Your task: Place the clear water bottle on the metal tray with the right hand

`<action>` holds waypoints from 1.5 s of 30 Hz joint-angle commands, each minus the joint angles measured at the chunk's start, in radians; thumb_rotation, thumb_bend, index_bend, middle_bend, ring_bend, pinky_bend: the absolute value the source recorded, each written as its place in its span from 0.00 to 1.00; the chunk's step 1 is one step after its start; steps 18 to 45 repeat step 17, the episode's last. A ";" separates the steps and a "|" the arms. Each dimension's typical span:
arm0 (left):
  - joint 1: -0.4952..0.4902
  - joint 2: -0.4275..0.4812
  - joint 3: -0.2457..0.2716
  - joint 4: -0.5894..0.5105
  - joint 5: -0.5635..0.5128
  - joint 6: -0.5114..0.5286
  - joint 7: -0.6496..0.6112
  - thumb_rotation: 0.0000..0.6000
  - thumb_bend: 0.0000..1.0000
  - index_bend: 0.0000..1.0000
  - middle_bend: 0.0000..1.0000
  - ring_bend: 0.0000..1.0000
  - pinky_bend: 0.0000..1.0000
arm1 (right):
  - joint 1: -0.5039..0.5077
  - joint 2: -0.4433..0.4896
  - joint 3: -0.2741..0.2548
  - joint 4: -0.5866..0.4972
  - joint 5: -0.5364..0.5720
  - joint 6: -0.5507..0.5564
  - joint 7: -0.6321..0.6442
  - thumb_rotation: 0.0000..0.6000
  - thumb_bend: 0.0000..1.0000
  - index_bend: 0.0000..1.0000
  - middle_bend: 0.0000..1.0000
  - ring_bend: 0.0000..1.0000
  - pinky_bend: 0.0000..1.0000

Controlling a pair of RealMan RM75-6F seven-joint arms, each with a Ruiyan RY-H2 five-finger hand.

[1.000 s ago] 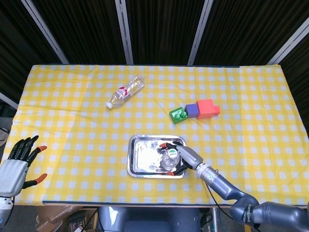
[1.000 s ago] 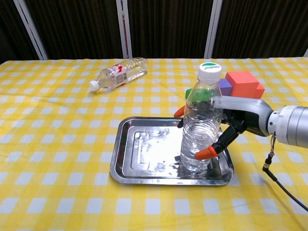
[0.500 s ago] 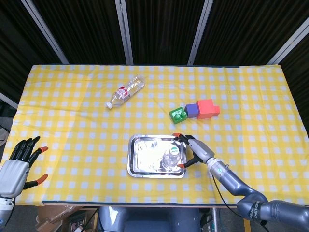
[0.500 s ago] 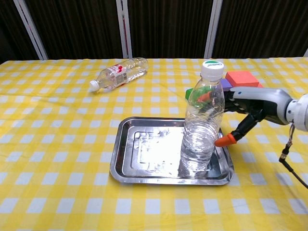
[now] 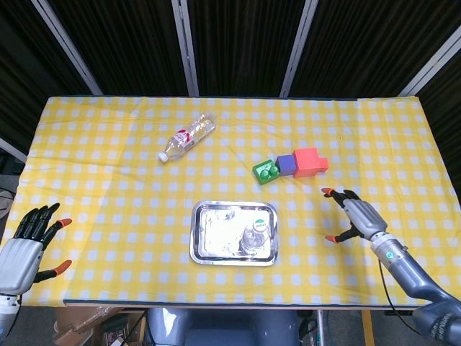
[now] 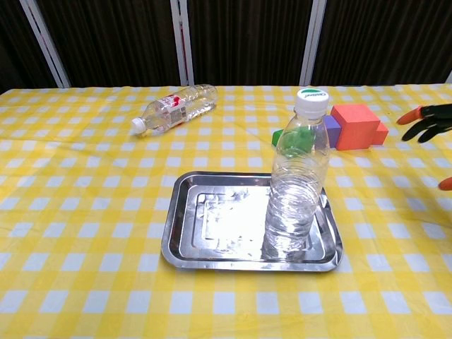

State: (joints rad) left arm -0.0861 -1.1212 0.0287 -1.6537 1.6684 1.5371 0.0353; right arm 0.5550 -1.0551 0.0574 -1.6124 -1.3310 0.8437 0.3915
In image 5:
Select transparent bottle green cap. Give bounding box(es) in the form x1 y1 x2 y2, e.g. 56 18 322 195
239 218 269 255

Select large red cube block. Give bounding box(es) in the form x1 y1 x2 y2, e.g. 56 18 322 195
292 147 324 179

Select transparent bottle red label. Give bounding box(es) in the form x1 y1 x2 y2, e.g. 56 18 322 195
157 112 218 162

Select white partition frame post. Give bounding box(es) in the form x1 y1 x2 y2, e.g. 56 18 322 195
398 34 461 97
171 0 200 97
279 0 320 97
30 0 104 95
0 136 28 163

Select silver table leg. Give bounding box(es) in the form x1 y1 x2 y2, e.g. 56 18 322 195
315 309 327 346

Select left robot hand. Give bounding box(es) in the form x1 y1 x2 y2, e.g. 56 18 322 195
0 203 73 295

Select grey robot torso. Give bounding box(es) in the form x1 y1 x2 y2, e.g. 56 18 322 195
146 308 300 346

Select green building block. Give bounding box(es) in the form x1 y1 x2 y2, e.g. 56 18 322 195
252 159 282 186

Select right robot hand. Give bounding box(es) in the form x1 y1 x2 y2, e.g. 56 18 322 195
321 187 389 244

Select yellow table leg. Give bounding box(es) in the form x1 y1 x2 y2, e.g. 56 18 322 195
362 310 374 346

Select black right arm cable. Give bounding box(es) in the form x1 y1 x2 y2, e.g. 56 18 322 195
377 261 397 311

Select metal tray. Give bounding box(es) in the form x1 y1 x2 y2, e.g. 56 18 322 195
189 200 280 267

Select purple cube block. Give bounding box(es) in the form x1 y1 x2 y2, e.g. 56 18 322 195
276 154 298 177

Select yellow checkered tablecloth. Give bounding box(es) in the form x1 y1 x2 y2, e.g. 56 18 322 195
14 95 461 307

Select cardboard box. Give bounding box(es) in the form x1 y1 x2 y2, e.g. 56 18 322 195
53 306 145 346

